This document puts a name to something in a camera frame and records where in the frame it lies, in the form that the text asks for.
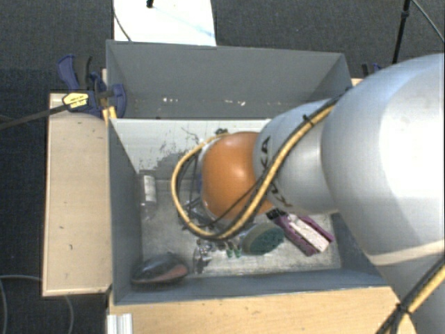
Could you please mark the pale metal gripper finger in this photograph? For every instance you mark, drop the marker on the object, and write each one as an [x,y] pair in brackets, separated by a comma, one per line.
[198,261]
[208,259]

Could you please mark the black and red oval object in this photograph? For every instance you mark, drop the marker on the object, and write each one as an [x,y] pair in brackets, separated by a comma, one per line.
[158,270]

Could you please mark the green round sponge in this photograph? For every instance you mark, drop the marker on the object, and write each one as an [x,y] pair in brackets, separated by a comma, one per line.
[266,239]

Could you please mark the clear plastic bottle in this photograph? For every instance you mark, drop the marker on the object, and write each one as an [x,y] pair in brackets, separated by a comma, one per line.
[149,187]

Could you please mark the purple and white brush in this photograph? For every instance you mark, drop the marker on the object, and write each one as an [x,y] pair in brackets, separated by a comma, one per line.
[307,234]

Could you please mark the pale wood flat board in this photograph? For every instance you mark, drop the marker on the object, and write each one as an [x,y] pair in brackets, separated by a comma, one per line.
[78,193]

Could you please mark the grey metal bin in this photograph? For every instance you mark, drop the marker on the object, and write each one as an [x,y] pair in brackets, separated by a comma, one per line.
[222,78]

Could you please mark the black cylinder on white bracket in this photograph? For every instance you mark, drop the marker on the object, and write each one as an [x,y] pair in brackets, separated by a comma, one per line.
[274,215]

